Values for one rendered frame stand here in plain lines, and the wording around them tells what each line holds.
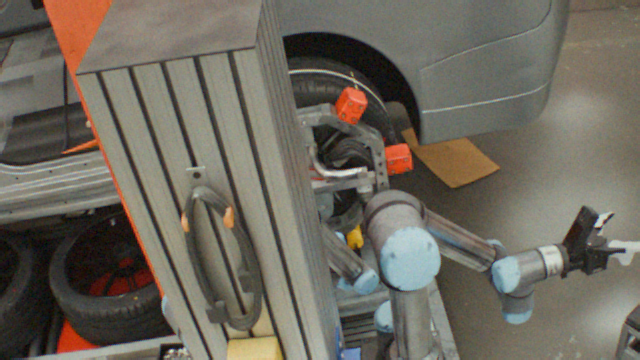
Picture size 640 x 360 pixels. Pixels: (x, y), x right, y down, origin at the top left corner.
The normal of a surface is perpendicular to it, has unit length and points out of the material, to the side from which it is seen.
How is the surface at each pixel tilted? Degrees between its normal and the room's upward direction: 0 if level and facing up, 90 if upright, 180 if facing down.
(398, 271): 83
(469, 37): 90
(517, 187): 0
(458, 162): 1
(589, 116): 0
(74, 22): 90
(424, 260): 82
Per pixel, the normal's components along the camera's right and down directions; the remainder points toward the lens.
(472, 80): 0.11, 0.62
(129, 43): -0.15, -0.76
